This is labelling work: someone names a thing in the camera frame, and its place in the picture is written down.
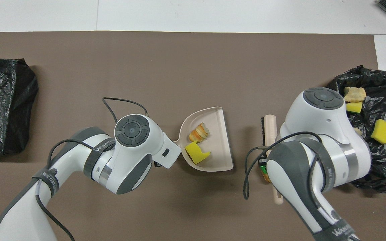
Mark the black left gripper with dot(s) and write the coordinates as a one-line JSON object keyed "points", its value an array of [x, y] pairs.
{"points": [[157, 164]]}

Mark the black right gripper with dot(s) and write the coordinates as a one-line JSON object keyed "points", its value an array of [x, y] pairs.
{"points": [[262, 163]]}

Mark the beige hand brush black bristles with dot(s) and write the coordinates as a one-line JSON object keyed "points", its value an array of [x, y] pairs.
{"points": [[270, 130]]}

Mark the large yellow sponge piece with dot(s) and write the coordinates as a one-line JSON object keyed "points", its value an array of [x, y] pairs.
{"points": [[196, 152]]}

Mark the beige plastic dustpan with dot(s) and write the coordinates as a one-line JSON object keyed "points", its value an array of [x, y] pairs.
{"points": [[219, 134]]}

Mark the orange white croissant piece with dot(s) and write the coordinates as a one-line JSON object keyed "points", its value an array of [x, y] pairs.
{"points": [[199, 133]]}

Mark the pale bread chunk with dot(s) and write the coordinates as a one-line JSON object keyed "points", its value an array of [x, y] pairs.
{"points": [[354, 94], [358, 131]]}

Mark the small yellow sponge piece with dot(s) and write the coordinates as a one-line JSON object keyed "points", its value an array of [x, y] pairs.
{"points": [[380, 131], [354, 107]]}

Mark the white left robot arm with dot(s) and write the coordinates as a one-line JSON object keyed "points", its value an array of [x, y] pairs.
{"points": [[136, 147]]}

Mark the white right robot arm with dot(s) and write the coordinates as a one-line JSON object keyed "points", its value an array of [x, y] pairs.
{"points": [[313, 134]]}

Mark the brown table mat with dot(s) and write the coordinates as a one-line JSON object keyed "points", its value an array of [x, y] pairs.
{"points": [[112, 67]]}

